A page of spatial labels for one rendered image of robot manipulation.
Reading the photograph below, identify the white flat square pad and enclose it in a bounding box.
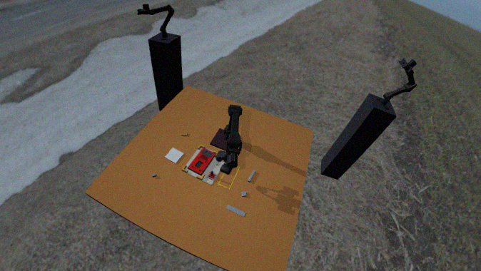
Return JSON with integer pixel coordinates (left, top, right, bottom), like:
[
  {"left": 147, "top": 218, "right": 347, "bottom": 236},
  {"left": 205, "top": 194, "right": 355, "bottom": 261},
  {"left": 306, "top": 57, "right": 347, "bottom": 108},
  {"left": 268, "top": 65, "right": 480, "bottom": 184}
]
[{"left": 165, "top": 148, "right": 184, "bottom": 164}]

